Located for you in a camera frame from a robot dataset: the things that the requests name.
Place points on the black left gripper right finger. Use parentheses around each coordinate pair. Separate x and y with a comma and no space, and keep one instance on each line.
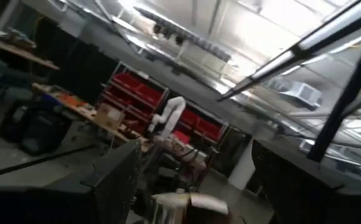
(323,205)

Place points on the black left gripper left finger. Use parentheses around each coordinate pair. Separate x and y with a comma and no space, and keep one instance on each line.
(59,205)

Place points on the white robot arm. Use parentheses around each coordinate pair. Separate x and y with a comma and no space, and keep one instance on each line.
(174,112)

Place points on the black storage crate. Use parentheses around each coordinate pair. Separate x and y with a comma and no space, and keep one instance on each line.
(43,133)

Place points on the long wooden workbench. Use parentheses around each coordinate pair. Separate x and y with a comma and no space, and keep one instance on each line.
(87,114)

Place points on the cardboard box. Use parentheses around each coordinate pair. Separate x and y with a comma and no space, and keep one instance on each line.
(109,116)

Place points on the blue bin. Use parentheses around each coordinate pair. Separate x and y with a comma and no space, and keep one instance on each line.
(50,100)

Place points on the orange tool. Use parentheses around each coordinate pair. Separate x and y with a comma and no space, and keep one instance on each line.
(70,99)

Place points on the wide red bin rack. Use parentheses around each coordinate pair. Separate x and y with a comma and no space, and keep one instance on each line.
(137,90)

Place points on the red box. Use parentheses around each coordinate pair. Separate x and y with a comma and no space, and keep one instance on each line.
(180,137)

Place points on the narrow red bin rack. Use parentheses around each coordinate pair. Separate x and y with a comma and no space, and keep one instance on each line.
(205,127)

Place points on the black partition panel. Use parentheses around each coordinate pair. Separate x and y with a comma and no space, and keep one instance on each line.
(74,62)

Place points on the overhead beam with light strip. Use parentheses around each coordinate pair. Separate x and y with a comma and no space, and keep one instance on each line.
(323,34)

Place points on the ceiling spotlight row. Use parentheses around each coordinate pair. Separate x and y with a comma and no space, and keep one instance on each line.
(179,39)

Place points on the black rig post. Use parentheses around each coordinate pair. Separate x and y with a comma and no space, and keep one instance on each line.
(339,115)

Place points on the silver ventilation duct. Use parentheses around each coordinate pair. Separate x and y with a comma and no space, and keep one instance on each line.
(298,93)

